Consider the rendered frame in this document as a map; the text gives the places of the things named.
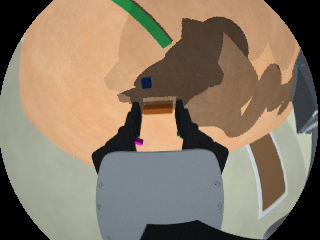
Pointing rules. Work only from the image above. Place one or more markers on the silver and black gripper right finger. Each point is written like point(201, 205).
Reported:
point(193, 138)

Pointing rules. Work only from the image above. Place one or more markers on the orange rod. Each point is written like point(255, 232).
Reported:
point(158, 109)

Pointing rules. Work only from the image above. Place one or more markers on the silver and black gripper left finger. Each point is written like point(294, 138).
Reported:
point(125, 139)

